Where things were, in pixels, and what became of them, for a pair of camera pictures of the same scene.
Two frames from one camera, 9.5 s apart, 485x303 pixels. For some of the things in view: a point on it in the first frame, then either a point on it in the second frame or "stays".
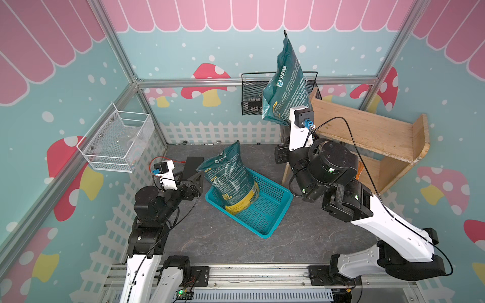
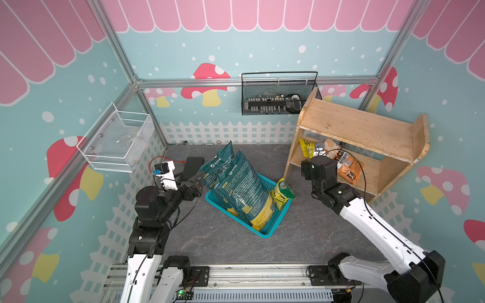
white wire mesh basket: [118, 139] stays
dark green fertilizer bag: [287, 88] → [241, 191]
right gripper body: [299, 159] → [305, 168]
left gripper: [190, 195] stays
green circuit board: [184, 295] stays
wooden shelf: [385, 144] stays
